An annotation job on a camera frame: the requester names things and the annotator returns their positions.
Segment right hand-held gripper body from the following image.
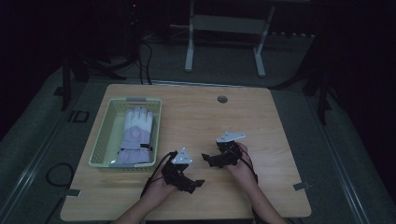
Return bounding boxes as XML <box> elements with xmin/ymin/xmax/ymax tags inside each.
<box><xmin>214</xmin><ymin>131</ymin><xmax>247</xmax><ymax>169</ymax></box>

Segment black hanging cables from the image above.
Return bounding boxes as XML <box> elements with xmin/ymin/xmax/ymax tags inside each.
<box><xmin>135</xmin><ymin>38</ymin><xmax>154</xmax><ymax>86</ymax></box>

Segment black floor tape marking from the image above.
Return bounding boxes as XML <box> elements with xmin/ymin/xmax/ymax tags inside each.
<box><xmin>67</xmin><ymin>109</ymin><xmax>91</xmax><ymax>123</ymax></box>

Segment grey tape piece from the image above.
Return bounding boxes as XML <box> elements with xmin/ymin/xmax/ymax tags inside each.
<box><xmin>292</xmin><ymin>181</ymin><xmax>312</xmax><ymax>191</ymax></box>
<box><xmin>64</xmin><ymin>188</ymin><xmax>83</xmax><ymax>198</ymax></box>

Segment right hand-held gripper black cable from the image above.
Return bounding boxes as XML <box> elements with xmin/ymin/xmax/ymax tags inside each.
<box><xmin>236</xmin><ymin>148</ymin><xmax>264</xmax><ymax>224</ymax></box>

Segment pale green plastic basket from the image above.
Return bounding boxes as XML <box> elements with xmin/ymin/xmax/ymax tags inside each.
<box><xmin>88</xmin><ymin>96</ymin><xmax>163</xmax><ymax>170</ymax></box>

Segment black looped floor cable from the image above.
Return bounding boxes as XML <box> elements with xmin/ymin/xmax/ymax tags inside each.
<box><xmin>45</xmin><ymin>161</ymin><xmax>76</xmax><ymax>189</ymax></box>

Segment hand-held gripper black cable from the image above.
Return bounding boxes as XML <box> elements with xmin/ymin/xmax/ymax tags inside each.
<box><xmin>139</xmin><ymin>150</ymin><xmax>178</xmax><ymax>199</ymax></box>
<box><xmin>236</xmin><ymin>148</ymin><xmax>264</xmax><ymax>224</ymax></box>

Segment left hand-held gripper black cable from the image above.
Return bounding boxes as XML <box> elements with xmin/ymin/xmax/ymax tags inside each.
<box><xmin>139</xmin><ymin>150</ymin><xmax>178</xmax><ymax>199</ymax></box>

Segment lilac and white ski glove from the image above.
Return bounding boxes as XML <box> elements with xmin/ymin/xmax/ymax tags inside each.
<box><xmin>115</xmin><ymin>106</ymin><xmax>155</xmax><ymax>165</ymax></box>

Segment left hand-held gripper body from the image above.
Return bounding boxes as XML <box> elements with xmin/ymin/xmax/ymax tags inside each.
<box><xmin>161</xmin><ymin>147</ymin><xmax>194</xmax><ymax>190</ymax></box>

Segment person's left hand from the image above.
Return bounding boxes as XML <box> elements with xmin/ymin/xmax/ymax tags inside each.
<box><xmin>145</xmin><ymin>176</ymin><xmax>179</xmax><ymax>203</ymax></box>

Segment white metal stand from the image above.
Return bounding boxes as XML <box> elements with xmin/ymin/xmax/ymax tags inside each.
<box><xmin>170</xmin><ymin>0</ymin><xmax>276</xmax><ymax>78</ymax></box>

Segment person's right hand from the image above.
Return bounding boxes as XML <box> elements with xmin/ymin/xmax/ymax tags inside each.
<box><xmin>224</xmin><ymin>142</ymin><xmax>258</xmax><ymax>189</ymax></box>

